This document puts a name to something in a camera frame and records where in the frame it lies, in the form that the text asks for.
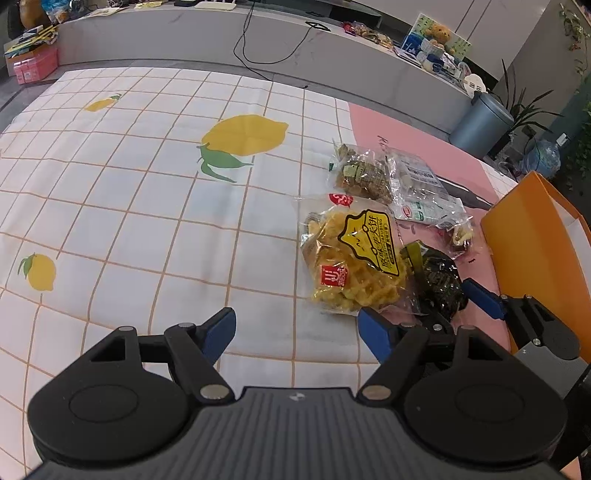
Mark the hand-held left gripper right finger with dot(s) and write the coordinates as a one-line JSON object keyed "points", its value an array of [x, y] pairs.
{"points": [[376, 337]]}

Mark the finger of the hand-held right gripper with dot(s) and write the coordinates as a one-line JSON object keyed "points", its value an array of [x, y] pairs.
{"points": [[435, 319], [482, 295]]}

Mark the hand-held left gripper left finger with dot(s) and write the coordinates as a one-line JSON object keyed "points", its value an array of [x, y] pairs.
{"points": [[219, 333]]}

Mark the dark seaweed snack packet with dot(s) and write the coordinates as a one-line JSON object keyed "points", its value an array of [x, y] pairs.
{"points": [[445, 277]]}

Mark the orange cardboard box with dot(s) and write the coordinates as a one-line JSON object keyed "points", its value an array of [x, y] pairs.
{"points": [[521, 240]]}

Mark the yellow waffle snack packet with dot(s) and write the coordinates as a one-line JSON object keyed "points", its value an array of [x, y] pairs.
{"points": [[351, 267]]}

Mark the clear white-ball snack packet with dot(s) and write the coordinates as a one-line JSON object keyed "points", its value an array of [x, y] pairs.
{"points": [[425, 194]]}

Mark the small clear wrapped snack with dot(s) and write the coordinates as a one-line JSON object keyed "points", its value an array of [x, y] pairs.
{"points": [[461, 237]]}

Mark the blue water bottle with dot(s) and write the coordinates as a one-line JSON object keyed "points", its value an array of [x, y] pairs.
{"points": [[545, 159]]}

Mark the long-leaf potted plant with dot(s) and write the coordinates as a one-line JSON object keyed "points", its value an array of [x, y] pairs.
{"points": [[501, 146]]}

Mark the brown nut snack packet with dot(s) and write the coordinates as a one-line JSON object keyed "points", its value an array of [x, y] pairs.
{"points": [[360, 177]]}

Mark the lemon checked tablecloth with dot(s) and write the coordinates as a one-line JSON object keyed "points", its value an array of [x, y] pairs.
{"points": [[138, 184]]}

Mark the grey blue trash bin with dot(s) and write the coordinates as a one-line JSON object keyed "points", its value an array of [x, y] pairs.
{"points": [[480, 125]]}

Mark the white round object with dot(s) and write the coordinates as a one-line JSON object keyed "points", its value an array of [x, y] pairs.
{"points": [[474, 85]]}

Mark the blue white container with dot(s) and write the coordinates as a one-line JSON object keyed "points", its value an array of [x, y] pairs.
{"points": [[434, 61]]}

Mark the brown teddy bear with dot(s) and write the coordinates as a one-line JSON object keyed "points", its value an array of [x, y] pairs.
{"points": [[438, 33]]}

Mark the hanging vine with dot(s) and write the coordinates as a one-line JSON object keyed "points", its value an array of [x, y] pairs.
{"points": [[575, 37]]}

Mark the pile of wrapped candies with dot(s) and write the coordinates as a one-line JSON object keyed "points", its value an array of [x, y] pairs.
{"points": [[369, 34]]}

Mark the grey tv console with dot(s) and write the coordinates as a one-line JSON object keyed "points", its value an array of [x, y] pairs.
{"points": [[184, 41]]}

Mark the pink storage box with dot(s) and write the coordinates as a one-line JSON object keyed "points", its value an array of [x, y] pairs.
{"points": [[37, 67]]}

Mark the white router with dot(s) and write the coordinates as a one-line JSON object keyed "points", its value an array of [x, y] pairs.
{"points": [[214, 4]]}

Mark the yellow black booklets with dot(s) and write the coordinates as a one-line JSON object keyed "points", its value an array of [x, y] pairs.
{"points": [[30, 41]]}

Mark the blue snack bag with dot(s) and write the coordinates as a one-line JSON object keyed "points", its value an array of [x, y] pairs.
{"points": [[55, 9]]}

